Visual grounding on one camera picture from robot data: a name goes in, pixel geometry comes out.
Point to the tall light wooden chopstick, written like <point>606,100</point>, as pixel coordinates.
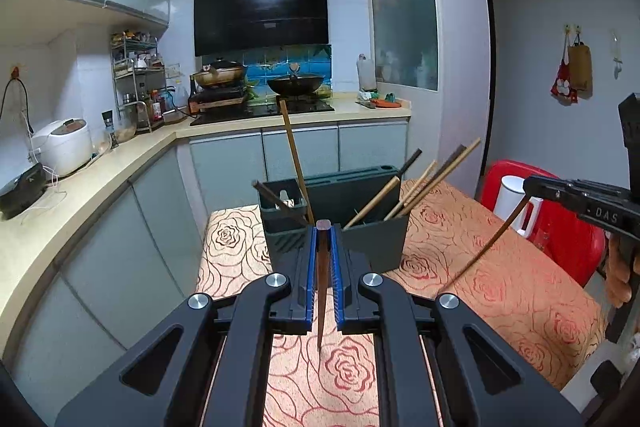
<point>295,157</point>

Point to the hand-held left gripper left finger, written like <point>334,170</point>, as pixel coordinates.
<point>312,267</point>

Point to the white mug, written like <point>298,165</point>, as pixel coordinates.
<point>507,202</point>

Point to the white wall hook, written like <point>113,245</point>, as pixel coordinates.
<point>617,57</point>

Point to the rose printed tablecloth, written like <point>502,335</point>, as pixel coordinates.
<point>500,307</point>

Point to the person's right hand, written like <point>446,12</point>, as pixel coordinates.
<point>619,272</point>

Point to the thin dark brown chopstick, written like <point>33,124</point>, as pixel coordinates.
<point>500,237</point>

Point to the dark utensil holder box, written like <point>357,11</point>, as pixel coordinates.
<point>370,242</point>

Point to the black chopstick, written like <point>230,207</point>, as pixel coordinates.
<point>411,161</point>

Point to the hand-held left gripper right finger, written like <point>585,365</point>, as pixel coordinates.
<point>337,267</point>

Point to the black glass cooktop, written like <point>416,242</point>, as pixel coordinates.
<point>305,107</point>

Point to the red plastic chair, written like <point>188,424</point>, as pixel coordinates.
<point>570,232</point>

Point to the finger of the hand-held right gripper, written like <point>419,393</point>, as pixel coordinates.
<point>607,216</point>
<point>610,196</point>

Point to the black wok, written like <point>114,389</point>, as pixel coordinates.
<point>295,84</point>

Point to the glass bowl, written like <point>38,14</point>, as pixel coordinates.
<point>126,127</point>

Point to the white plastic bottle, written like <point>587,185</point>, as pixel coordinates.
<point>366,74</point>

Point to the white rice cooker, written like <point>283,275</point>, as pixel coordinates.
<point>62,147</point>

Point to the red hanging bag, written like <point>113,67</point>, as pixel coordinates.
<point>564,84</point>

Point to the golden pan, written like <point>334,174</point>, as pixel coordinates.
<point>220,74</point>

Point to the reddish brown chopstick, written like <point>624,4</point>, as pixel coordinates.
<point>321,287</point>

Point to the brown hanging bag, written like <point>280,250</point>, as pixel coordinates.
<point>580,67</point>

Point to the metal spice rack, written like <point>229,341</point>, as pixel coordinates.
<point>137,72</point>

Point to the black countertop appliance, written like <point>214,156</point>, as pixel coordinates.
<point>20,192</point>

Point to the orange cutting board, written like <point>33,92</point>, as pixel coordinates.
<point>387,103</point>

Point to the black-capped seasoning jar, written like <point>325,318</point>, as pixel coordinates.
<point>109,129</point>

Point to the grey lower cabinets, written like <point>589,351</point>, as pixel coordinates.
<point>125,257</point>

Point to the beige kitchen counter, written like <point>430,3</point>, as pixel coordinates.
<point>75,207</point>

